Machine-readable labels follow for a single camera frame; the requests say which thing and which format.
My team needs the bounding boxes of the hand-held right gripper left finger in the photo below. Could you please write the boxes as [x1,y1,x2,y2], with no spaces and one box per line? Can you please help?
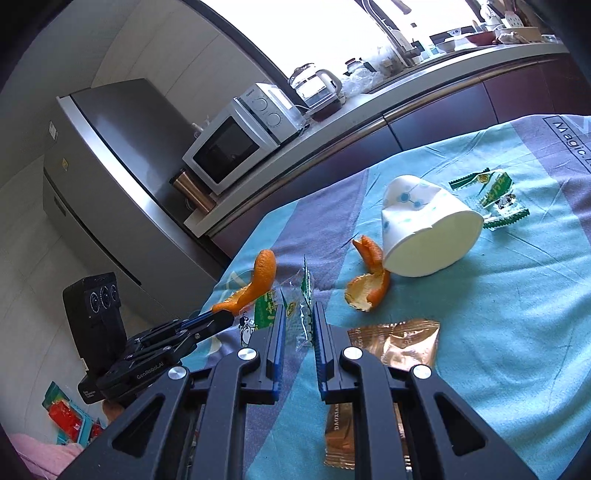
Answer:
[58,302,287,480]

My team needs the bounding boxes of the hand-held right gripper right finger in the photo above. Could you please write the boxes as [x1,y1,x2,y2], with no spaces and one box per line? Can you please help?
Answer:
[311,302,539,480]

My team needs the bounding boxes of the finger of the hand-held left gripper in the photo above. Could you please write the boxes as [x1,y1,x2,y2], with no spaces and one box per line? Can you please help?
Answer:
[131,310,235,367]
[123,311,219,354]

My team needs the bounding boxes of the green clear candy wrapper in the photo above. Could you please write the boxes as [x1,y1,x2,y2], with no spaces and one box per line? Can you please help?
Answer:
[450,168,531,230]
[238,254,317,352]

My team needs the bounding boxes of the orange peel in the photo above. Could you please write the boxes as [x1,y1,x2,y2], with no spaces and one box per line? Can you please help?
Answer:
[345,234,391,313]
[211,249,278,315]

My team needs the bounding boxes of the blue dotted paper cup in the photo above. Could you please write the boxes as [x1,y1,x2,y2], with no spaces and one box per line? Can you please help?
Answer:
[381,175,485,278]

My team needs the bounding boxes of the gold foil wrapper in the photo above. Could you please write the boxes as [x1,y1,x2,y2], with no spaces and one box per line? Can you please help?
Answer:
[347,318,441,370]
[323,401,411,472]

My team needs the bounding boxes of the red packaging pile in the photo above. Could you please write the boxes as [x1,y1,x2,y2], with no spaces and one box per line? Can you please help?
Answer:
[42,381,105,448]

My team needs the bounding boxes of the copper travel tumbler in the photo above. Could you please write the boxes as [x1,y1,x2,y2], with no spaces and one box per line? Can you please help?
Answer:
[172,169,218,214]

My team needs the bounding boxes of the person's pink clothing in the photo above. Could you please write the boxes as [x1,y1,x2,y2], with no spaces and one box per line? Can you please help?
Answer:
[7,431,86,480]

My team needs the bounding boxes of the grey refrigerator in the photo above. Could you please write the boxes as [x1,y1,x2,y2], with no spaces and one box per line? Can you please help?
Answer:
[42,78,232,324]

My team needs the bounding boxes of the printed teal tablecloth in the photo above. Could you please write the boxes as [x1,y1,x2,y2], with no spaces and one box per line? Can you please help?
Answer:
[196,113,591,480]

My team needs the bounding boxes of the white microwave oven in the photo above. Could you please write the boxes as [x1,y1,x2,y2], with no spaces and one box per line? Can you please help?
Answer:
[182,83,305,196]

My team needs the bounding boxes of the glass electric kettle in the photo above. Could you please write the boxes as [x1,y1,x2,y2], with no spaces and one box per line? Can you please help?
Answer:
[288,65,345,114]

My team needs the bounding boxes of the clear plastic bag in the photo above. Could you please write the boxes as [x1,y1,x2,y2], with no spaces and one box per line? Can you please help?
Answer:
[342,60,384,95]

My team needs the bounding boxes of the kitchen counter with cabinets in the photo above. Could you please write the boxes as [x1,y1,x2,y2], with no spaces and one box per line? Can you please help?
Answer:
[184,41,591,273]

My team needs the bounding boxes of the kitchen window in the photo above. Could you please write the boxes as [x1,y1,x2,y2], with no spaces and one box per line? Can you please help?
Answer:
[198,0,485,88]

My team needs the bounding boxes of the steel kitchen faucet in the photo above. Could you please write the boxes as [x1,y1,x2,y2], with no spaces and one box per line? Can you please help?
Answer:
[362,0,423,65]

